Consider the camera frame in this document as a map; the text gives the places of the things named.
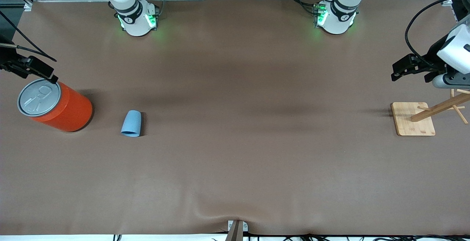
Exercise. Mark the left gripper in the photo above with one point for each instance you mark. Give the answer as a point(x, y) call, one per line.
point(432, 60)

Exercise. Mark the light blue cup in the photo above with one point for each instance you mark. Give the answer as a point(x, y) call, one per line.
point(131, 123)

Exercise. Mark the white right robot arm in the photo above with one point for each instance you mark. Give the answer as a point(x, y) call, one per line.
point(134, 17)

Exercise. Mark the wooden mug tree stand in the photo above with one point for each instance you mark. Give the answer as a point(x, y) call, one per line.
point(413, 121)

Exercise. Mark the orange canister with grey lid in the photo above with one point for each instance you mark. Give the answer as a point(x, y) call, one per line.
point(66, 110)

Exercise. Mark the brown table mat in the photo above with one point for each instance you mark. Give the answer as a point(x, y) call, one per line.
point(235, 160)

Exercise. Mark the metal bracket with brown bar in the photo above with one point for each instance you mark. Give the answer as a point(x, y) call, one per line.
point(237, 230)

